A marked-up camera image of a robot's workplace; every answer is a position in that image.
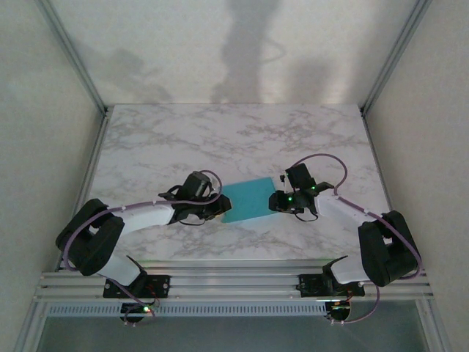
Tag white teal paper box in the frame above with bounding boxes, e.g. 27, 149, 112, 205
221, 177, 282, 224

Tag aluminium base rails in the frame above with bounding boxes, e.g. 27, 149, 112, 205
32, 256, 435, 302

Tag black controller board green light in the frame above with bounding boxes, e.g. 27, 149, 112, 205
325, 300, 352, 326
120, 302, 155, 327

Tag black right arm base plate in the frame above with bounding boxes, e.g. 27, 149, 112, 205
298, 273, 366, 298

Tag aluminium side rail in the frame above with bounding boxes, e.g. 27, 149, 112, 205
54, 108, 113, 272
361, 108, 413, 271

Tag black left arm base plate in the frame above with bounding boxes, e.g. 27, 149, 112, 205
103, 274, 172, 298

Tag grey slotted cable duct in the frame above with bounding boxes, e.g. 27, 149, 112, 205
46, 301, 328, 318

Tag aluminium frame post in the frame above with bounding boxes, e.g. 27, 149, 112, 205
359, 0, 434, 117
33, 0, 111, 117

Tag aluminium frame leg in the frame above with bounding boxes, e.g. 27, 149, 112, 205
14, 298, 51, 352
416, 298, 454, 352

